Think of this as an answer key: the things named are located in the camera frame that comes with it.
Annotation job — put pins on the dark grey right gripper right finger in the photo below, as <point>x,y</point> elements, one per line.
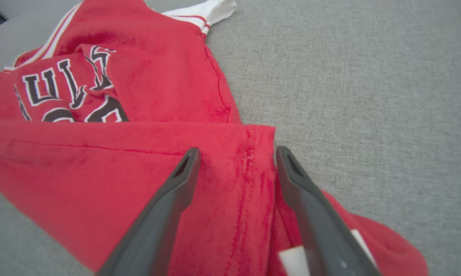
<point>322,230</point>

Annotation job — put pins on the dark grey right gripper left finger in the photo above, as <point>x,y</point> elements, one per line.
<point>153,226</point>

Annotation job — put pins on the red basketball jersey black lettering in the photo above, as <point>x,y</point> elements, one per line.
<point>157,88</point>

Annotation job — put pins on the grey fabric sofa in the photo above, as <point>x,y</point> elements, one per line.
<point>368,96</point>

